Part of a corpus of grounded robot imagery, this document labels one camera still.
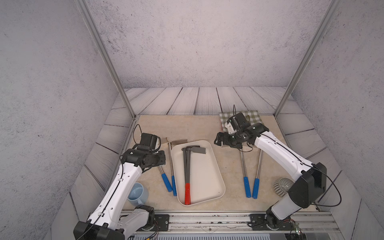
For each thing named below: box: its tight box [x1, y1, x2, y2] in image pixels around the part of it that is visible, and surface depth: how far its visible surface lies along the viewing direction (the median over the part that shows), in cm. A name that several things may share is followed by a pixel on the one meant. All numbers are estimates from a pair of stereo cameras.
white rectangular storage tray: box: [170, 140, 226, 206], surface depth 91 cm
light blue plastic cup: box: [127, 182, 149, 206], surface depth 80 cm
